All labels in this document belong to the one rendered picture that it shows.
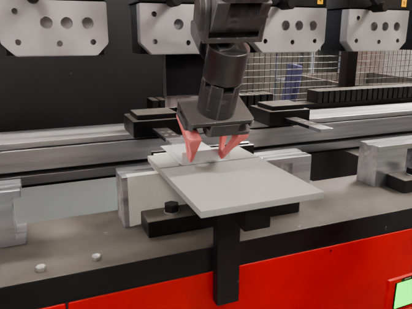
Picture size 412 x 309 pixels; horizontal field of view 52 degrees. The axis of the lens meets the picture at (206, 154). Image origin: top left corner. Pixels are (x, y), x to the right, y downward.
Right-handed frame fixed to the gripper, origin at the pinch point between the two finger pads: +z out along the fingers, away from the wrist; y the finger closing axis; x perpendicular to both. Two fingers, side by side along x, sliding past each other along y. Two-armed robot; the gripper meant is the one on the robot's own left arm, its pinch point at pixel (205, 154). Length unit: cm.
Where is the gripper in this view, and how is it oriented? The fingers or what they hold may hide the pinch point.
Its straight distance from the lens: 68.4
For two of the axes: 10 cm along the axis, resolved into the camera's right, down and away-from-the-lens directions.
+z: -1.6, 7.4, 6.5
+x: 3.3, 6.6, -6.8
